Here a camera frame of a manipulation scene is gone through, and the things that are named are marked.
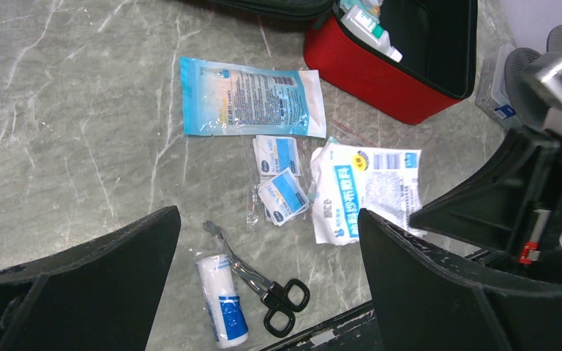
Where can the adhesive bandages clear bag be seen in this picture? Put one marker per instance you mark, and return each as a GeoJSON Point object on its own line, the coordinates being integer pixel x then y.
{"type": "Point", "coordinates": [339, 133]}

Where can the black handled scissors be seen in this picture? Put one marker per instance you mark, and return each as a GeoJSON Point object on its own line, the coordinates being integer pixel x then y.
{"type": "Point", "coordinates": [289, 299]}

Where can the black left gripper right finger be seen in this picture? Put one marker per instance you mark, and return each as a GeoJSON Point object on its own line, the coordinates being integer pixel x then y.
{"type": "Point", "coordinates": [427, 298]}

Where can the white gauze dressing packet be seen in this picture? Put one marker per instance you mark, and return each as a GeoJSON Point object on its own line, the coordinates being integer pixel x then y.
{"type": "Point", "coordinates": [350, 178]}

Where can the alcohol wipes clear bag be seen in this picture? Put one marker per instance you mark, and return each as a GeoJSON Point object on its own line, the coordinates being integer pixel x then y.
{"type": "Point", "coordinates": [278, 165]}

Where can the teal header small items bag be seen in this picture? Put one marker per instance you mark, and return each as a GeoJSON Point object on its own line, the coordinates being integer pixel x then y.
{"type": "Point", "coordinates": [372, 7]}

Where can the white bottle green label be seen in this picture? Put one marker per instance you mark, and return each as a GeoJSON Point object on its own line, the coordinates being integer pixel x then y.
{"type": "Point", "coordinates": [362, 26]}

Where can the white bandage roll blue label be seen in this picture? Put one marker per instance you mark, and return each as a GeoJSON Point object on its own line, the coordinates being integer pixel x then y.
{"type": "Point", "coordinates": [222, 301]}

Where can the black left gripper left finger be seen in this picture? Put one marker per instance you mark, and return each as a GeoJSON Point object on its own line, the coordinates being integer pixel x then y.
{"type": "Point", "coordinates": [99, 295]}

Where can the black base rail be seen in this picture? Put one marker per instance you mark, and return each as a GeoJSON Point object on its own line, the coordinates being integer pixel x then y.
{"type": "Point", "coordinates": [356, 329]}

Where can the red medicine kit case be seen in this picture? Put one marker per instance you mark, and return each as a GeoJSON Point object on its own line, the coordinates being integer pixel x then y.
{"type": "Point", "coordinates": [432, 65]}

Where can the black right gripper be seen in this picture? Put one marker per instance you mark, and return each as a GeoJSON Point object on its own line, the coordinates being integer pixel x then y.
{"type": "Point", "coordinates": [512, 205]}

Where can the blue cotton swab packet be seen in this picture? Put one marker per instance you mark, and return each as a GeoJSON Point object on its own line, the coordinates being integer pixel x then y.
{"type": "Point", "coordinates": [220, 99]}

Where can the grey filament spool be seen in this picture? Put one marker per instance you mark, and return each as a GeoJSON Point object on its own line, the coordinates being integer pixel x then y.
{"type": "Point", "coordinates": [530, 108]}

